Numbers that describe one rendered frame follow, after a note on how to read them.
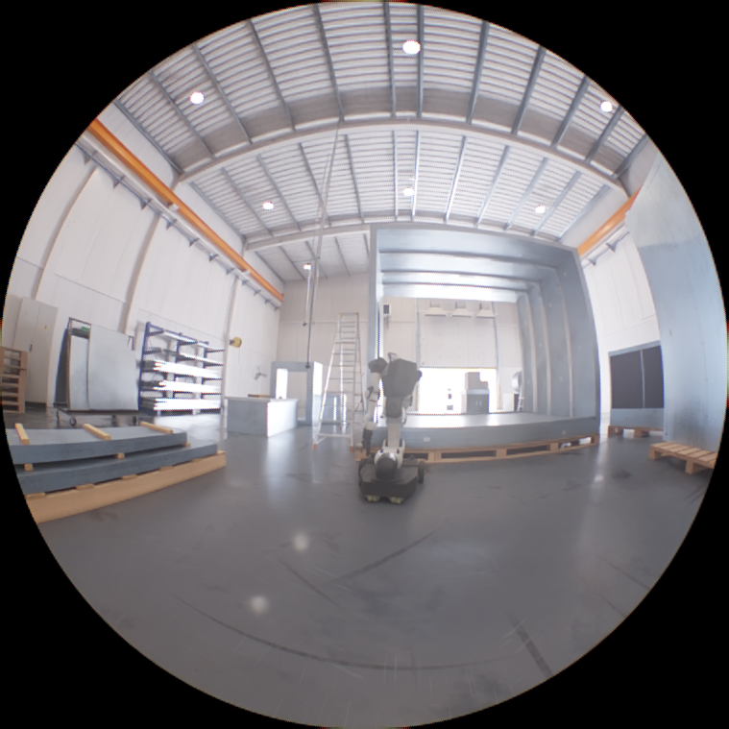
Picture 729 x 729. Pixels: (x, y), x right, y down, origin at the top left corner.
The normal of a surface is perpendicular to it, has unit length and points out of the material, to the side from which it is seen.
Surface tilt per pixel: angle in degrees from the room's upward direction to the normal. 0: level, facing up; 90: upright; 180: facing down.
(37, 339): 90
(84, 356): 78
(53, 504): 90
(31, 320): 90
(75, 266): 90
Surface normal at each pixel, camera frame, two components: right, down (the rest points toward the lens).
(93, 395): 0.98, -0.19
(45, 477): 0.99, 0.01
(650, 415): -1.00, -0.03
